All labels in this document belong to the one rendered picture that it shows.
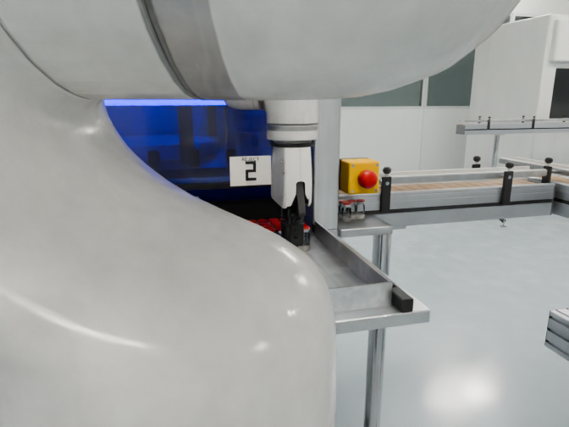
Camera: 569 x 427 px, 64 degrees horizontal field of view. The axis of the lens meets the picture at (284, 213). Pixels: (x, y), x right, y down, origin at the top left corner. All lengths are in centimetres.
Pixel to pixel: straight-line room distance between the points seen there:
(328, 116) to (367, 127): 511
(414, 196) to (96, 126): 108
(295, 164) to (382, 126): 546
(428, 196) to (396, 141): 506
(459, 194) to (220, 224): 115
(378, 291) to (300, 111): 29
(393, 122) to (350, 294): 564
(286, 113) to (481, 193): 74
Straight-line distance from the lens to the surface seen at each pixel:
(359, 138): 604
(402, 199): 119
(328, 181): 98
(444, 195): 126
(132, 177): 16
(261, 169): 94
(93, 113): 18
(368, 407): 149
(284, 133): 72
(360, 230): 104
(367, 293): 65
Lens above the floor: 116
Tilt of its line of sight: 14 degrees down
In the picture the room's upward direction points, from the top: straight up
